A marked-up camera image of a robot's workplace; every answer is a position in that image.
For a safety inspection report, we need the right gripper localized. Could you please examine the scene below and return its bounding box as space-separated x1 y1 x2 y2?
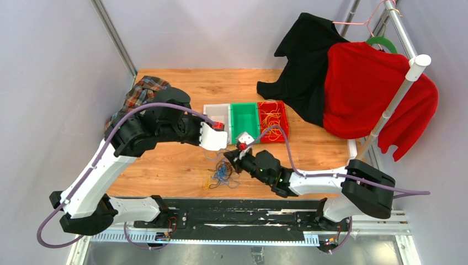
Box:
224 149 272 186

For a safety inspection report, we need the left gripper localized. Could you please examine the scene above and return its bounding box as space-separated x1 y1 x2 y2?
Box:
159 114 215 146

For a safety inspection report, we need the blue cable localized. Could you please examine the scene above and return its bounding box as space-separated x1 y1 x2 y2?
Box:
212 161 235 184

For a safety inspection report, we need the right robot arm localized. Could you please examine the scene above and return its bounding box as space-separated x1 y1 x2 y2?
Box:
224 150 395 230

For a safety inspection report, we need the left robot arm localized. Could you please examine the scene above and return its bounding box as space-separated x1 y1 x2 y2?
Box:
50 88 213 236

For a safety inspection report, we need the white plastic bin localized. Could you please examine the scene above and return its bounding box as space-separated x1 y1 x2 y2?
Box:
203 103 232 145

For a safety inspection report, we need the green plastic bin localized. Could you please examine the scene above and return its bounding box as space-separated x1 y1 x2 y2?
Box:
230 102 260 144

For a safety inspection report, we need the red plastic bin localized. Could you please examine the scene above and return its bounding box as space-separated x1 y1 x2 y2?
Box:
257 100 289 144

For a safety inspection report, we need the plaid shirt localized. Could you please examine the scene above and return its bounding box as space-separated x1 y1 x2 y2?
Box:
104 76 171 131

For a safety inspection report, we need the black t-shirt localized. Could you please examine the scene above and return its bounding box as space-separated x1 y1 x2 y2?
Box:
257 13 347 127

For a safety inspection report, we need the red t-shirt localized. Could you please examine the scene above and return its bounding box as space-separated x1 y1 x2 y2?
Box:
323 42 438 161

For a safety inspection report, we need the green hanger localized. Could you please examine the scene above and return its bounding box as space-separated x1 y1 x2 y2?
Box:
366 36 398 54

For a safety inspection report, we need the pink hanger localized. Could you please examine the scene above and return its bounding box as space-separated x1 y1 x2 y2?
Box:
332 1 387 37

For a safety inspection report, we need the white clothes rack pole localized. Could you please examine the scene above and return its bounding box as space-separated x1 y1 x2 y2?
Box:
354 54 432 160

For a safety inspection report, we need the brown cable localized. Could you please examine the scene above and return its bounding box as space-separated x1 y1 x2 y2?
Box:
206 157 242 190

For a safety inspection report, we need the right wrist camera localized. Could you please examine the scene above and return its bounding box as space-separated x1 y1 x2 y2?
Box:
237 131 255 160

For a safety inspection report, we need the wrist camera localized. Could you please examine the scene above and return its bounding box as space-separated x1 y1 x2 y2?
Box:
199 122 228 151
237 131 255 160

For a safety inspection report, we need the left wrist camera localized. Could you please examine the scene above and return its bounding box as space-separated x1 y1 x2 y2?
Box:
199 122 228 151

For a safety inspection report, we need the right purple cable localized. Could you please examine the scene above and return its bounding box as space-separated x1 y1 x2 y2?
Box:
241 124 432 199

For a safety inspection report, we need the purple cable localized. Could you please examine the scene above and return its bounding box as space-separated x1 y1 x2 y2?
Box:
36 102 225 251
241 124 432 199

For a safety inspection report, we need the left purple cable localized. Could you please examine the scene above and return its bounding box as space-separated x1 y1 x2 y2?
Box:
36 102 225 251

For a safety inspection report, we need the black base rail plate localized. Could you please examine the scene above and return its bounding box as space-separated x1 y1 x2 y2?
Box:
98 197 352 243

